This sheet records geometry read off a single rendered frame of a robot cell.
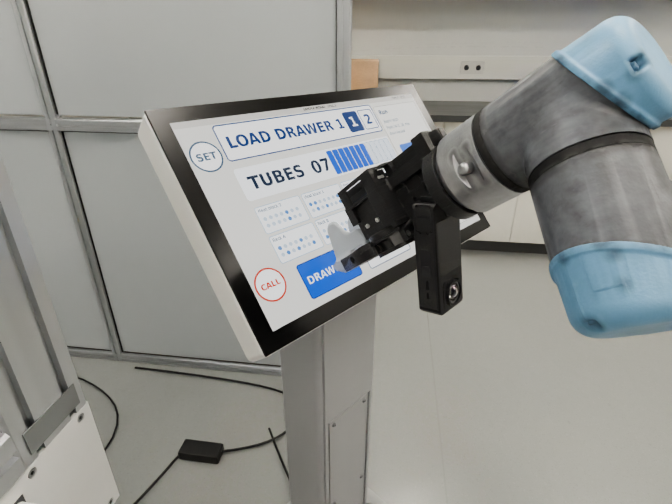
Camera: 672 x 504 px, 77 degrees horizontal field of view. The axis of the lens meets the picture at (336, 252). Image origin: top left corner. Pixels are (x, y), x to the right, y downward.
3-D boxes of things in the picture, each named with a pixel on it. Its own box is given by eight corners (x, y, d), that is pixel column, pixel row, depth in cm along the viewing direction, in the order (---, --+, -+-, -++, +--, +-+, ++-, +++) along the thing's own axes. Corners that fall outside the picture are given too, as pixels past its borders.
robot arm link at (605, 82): (655, 94, 22) (604, -21, 25) (484, 190, 30) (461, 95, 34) (710, 136, 26) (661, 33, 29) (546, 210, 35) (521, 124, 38)
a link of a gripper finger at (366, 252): (358, 249, 50) (407, 219, 44) (365, 262, 50) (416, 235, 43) (330, 262, 47) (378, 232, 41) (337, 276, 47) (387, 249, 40)
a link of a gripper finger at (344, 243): (319, 234, 54) (363, 202, 47) (341, 275, 54) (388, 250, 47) (301, 241, 52) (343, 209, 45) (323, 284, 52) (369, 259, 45)
